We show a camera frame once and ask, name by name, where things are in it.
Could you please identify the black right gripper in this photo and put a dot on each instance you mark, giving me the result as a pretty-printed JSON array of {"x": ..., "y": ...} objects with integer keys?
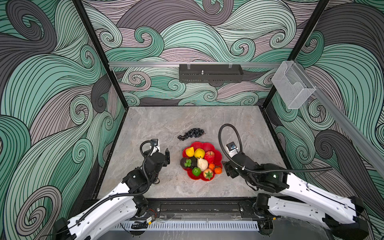
[{"x": 229, "y": 170}]

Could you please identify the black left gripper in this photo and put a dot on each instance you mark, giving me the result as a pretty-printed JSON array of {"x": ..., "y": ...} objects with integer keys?
[{"x": 166, "y": 156}]

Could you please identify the dark brown passion fruit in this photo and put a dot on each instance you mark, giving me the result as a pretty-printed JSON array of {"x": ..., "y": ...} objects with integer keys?
[{"x": 186, "y": 163}]

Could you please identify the red apple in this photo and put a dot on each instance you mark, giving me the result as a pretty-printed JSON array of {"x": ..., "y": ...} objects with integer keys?
[{"x": 210, "y": 157}]

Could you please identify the large yellow lemon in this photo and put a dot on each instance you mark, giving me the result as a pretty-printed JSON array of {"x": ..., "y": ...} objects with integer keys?
[{"x": 199, "y": 153}]

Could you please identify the green lime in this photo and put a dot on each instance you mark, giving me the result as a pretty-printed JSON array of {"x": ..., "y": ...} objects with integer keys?
[{"x": 196, "y": 171}]

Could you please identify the beige garlic bulb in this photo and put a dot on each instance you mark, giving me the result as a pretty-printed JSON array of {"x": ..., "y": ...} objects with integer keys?
[{"x": 202, "y": 164}]

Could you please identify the dark purple grape bunch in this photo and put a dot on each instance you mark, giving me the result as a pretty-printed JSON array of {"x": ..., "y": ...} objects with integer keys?
[{"x": 192, "y": 133}]

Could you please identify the red flower-shaped fruit bowl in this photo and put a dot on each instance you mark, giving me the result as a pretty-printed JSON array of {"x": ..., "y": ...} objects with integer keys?
[{"x": 206, "y": 147}]

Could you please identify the small wrinkled yellow fruit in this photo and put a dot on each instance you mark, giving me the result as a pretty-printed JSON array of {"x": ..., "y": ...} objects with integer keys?
[{"x": 190, "y": 152}]

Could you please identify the dark avocado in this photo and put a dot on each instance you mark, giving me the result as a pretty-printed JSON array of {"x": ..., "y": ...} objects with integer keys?
[{"x": 194, "y": 162}]

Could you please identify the small peach fruit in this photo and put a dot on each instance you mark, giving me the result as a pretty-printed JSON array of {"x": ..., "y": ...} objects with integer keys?
[{"x": 208, "y": 174}]

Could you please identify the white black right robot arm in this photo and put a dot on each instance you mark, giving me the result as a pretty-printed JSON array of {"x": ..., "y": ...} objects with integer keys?
[{"x": 286, "y": 195}]

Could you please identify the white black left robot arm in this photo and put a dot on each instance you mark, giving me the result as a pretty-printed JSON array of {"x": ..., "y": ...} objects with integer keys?
[{"x": 124, "y": 202}]

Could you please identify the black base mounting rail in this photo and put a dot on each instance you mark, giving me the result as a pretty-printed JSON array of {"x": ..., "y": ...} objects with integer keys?
[{"x": 198, "y": 207}]

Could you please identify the white slotted cable duct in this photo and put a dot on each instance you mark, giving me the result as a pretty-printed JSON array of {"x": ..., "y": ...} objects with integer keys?
[{"x": 248, "y": 226}]

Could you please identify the black perforated wall tray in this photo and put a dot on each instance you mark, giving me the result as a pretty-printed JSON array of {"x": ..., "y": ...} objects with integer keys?
[{"x": 212, "y": 74}]

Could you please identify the clear plastic wall bin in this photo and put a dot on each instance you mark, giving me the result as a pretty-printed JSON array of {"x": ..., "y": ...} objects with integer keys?
[{"x": 293, "y": 84}]

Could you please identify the aluminium wall rail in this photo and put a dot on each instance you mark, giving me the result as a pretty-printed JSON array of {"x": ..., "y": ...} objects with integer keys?
[{"x": 151, "y": 64}]

